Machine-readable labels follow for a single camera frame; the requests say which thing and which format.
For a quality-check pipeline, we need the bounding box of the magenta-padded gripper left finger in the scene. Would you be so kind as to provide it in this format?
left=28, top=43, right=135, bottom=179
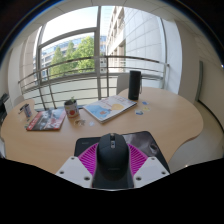
left=54, top=142, right=100, bottom=189

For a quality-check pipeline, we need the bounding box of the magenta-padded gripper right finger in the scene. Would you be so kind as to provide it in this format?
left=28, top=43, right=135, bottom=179
left=127, top=143, right=171, bottom=189

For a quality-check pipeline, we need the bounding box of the black computer mouse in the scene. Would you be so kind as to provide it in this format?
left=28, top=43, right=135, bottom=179
left=91, top=132, right=135, bottom=190

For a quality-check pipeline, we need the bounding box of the black mouse pad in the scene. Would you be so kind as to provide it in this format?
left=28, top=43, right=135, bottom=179
left=73, top=130, right=171, bottom=174

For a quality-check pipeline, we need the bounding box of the red magazine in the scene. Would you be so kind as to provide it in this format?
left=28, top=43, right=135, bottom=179
left=25, top=107, right=67, bottom=132

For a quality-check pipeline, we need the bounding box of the white and red mug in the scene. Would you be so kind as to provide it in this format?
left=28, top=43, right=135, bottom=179
left=63, top=97, right=80, bottom=119

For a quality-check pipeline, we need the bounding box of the light blue magazine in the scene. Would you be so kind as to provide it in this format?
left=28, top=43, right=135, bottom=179
left=82, top=94, right=138, bottom=124

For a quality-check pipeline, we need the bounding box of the small dark stapler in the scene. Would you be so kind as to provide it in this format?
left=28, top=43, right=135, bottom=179
left=18, top=103, right=28, bottom=115

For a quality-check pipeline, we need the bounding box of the black cylindrical speaker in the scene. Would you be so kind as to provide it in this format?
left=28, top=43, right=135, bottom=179
left=127, top=69, right=142, bottom=101

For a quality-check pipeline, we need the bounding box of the grey door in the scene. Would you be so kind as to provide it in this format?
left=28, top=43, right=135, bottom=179
left=194, top=60, right=204, bottom=103

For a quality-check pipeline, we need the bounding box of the grey metal balcony railing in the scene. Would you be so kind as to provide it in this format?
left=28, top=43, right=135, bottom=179
left=18, top=55, right=170, bottom=111

